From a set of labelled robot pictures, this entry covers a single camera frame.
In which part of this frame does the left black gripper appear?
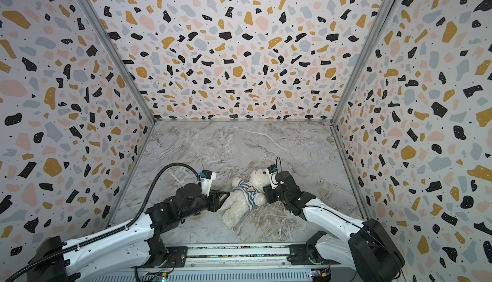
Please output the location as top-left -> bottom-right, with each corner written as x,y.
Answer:
183,188 -> 233,220

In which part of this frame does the blue white striped knit sweater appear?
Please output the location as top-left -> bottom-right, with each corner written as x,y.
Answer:
232,179 -> 263,210

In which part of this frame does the white fluffy teddy bear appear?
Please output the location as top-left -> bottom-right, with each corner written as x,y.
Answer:
219,169 -> 270,229

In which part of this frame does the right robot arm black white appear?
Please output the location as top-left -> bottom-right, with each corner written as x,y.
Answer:
263,166 -> 405,281

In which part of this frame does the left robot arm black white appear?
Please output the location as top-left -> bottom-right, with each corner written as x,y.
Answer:
27,183 -> 229,281

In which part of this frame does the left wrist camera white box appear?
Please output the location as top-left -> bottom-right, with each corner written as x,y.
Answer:
200,169 -> 217,197

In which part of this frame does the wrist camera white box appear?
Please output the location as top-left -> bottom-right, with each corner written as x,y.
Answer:
200,169 -> 217,197
267,164 -> 278,189

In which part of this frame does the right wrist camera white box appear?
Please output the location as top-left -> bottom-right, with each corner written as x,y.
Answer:
267,164 -> 278,189

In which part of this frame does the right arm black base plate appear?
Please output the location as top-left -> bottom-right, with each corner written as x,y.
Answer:
287,243 -> 340,267

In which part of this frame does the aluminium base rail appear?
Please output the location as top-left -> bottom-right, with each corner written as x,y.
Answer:
89,242 -> 363,281

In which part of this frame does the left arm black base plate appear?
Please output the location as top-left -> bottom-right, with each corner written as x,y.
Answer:
137,246 -> 188,269

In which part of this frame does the left black corrugated cable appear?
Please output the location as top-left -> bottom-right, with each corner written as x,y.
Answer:
3,162 -> 202,282

